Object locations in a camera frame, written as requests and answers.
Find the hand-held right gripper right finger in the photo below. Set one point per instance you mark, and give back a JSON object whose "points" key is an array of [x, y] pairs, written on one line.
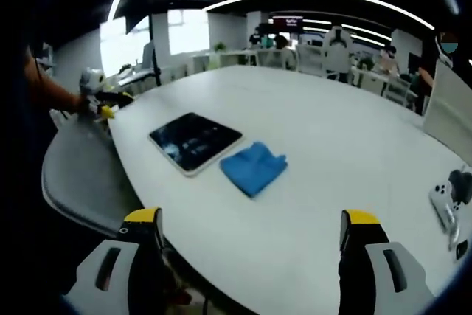
{"points": [[376, 263]]}

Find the dark grey rounded object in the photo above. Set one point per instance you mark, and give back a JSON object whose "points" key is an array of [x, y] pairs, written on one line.
{"points": [[461, 182]]}

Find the white partition board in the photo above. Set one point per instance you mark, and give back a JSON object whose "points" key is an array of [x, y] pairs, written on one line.
{"points": [[450, 108]]}

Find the black panel on stand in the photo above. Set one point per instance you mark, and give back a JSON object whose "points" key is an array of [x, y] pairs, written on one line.
{"points": [[137, 23]]}

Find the small black flat object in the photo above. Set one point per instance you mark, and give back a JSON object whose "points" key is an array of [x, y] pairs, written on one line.
{"points": [[462, 249]]}

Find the green potted plant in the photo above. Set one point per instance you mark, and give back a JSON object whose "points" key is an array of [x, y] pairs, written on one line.
{"points": [[220, 46], [366, 63]]}

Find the blue cleaning cloth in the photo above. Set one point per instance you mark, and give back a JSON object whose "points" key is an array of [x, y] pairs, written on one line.
{"points": [[250, 167]]}

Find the grey office chair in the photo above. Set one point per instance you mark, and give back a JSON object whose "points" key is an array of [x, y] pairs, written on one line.
{"points": [[81, 175]]}

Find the black stand pole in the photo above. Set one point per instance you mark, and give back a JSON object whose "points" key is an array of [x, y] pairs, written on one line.
{"points": [[155, 57]]}

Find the white mesh office chair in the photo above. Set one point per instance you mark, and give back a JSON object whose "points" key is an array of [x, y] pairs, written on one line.
{"points": [[310, 58]]}

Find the white high-back chair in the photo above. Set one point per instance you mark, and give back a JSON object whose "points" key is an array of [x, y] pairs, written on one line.
{"points": [[337, 49]]}

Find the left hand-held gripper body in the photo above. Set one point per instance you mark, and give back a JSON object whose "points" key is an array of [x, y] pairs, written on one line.
{"points": [[93, 79]]}

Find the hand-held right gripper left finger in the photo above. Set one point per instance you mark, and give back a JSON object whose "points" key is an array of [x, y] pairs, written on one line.
{"points": [[107, 256]]}

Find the red wall screen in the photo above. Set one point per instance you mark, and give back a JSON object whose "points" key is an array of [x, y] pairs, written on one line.
{"points": [[288, 22]]}

